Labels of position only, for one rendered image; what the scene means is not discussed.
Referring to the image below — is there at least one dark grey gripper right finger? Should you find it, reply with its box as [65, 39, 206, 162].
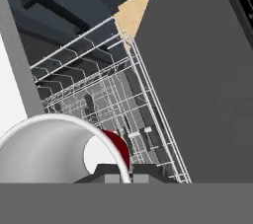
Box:
[130, 164, 182, 185]

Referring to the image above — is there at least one grey dishwasher body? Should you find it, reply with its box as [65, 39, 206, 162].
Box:
[0, 0, 166, 177]

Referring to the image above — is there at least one grey dishwasher door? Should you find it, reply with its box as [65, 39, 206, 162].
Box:
[133, 0, 253, 185]

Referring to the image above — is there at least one red cup with white inside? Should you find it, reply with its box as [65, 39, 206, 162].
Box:
[0, 112, 133, 185]

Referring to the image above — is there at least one black bar cabinet handle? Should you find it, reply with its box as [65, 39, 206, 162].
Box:
[19, 0, 92, 36]

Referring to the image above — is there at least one white wire dishwasher rack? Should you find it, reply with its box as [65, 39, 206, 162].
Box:
[30, 16, 193, 185]

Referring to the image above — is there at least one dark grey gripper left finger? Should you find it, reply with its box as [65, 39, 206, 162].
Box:
[73, 163, 123, 185]

